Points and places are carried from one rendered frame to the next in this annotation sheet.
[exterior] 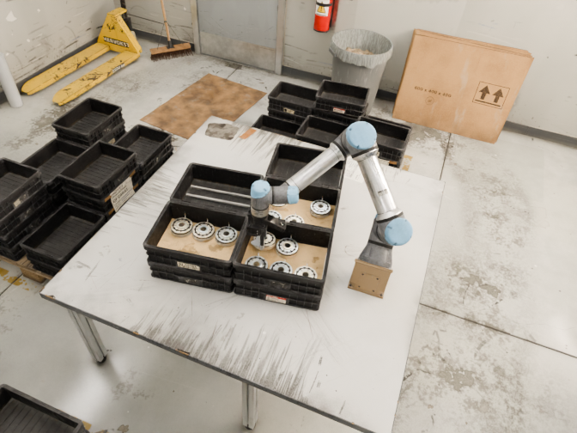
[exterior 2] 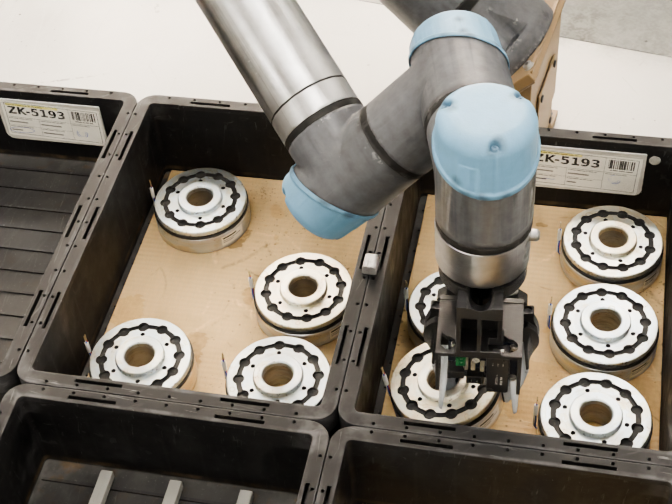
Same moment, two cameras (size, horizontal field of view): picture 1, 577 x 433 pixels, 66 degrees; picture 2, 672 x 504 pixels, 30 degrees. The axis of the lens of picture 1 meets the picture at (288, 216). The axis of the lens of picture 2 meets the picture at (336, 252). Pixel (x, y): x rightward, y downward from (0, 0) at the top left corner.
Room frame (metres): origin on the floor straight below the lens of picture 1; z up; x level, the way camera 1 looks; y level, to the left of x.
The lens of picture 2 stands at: (1.36, 0.79, 1.83)
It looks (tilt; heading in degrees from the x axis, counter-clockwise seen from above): 48 degrees down; 278
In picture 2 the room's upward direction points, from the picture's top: 6 degrees counter-clockwise
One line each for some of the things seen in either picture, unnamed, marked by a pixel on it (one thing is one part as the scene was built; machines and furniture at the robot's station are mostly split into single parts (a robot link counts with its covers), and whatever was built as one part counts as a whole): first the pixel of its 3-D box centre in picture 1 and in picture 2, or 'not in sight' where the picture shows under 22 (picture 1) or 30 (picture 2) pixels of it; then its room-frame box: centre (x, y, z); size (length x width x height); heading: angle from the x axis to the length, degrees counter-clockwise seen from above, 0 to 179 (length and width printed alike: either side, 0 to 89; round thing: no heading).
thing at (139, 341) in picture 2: not in sight; (139, 356); (1.67, 0.06, 0.86); 0.05 x 0.05 x 0.01
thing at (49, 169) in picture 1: (58, 179); not in sight; (2.25, 1.60, 0.31); 0.40 x 0.30 x 0.34; 162
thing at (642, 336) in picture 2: (281, 270); (605, 324); (1.21, 0.01, 0.86); 0.10 x 0.10 x 0.01
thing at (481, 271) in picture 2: (259, 209); (486, 240); (1.33, 0.12, 1.10); 0.08 x 0.08 x 0.05
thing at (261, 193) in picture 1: (261, 195); (484, 165); (1.34, 0.12, 1.18); 0.09 x 0.08 x 0.11; 99
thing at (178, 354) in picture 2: not in sight; (140, 359); (1.67, 0.06, 0.86); 0.10 x 0.10 x 0.01
